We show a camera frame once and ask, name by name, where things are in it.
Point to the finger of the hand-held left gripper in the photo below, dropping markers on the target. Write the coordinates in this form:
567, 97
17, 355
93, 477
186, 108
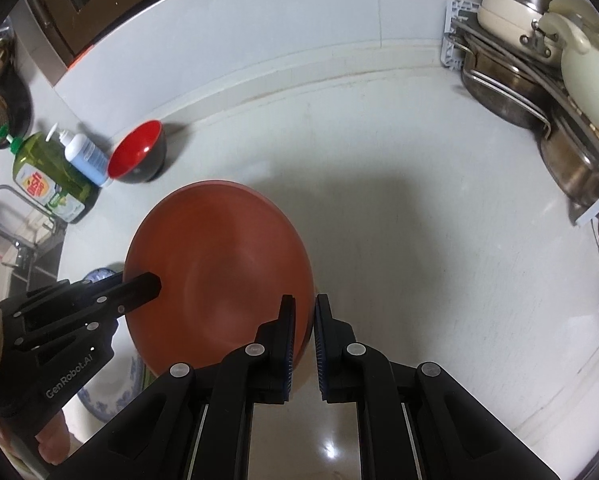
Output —
139, 290
74, 342

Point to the white and blue pump bottle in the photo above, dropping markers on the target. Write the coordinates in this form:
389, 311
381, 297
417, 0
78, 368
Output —
87, 157

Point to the red-brown plate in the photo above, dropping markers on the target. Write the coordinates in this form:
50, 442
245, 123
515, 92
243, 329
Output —
219, 260

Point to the brown wooden cabinet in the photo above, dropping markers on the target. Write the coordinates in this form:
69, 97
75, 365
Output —
64, 10

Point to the metal sink faucet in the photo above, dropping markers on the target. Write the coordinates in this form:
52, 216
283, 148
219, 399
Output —
14, 252

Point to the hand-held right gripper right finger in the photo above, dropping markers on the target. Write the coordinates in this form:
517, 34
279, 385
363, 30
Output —
322, 345

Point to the green dish soap bottle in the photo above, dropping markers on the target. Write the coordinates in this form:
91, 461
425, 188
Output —
39, 170

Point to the person's left hand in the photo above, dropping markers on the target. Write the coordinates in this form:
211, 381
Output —
54, 437

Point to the red and black bowl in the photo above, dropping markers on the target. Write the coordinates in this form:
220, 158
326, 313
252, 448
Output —
139, 155

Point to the white corner pot rack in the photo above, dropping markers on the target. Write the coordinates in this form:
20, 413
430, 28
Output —
454, 35

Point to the large blue floral plate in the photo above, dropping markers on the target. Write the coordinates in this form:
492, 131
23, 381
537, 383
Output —
114, 400

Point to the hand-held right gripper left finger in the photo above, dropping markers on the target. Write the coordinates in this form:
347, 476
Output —
288, 345

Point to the round steel pot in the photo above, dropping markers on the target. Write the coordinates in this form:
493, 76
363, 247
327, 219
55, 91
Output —
569, 170

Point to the dark hanging pan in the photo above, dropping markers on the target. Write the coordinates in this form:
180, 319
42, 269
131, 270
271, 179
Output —
9, 85

